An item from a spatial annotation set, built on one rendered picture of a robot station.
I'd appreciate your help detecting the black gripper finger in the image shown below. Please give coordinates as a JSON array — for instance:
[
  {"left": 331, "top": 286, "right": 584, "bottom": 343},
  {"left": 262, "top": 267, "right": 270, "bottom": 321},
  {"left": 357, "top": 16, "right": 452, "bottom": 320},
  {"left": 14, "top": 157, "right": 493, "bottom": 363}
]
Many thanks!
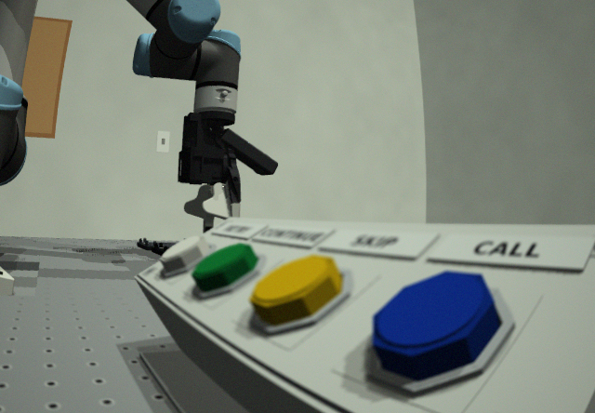
[
  {"left": 202, "top": 160, "right": 241, "bottom": 220},
  {"left": 184, "top": 183, "right": 215, "bottom": 233}
]

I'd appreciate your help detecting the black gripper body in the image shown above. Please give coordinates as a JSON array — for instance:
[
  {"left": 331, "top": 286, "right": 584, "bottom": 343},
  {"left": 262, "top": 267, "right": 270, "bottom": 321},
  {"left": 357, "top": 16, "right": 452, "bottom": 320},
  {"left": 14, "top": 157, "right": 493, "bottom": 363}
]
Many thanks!
[{"left": 178, "top": 111, "right": 236, "bottom": 185}]

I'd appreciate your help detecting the grey operator button panel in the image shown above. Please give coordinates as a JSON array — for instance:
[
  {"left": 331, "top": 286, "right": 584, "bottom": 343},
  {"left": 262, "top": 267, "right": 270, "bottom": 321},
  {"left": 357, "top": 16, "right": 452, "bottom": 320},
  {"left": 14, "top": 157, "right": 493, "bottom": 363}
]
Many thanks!
[{"left": 135, "top": 217, "right": 595, "bottom": 413}]

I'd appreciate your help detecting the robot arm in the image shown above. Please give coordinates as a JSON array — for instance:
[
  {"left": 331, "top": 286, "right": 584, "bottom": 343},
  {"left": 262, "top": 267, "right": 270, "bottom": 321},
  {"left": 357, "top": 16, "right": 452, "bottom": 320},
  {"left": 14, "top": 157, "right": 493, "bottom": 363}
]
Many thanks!
[{"left": 0, "top": 0, "right": 278, "bottom": 186}]

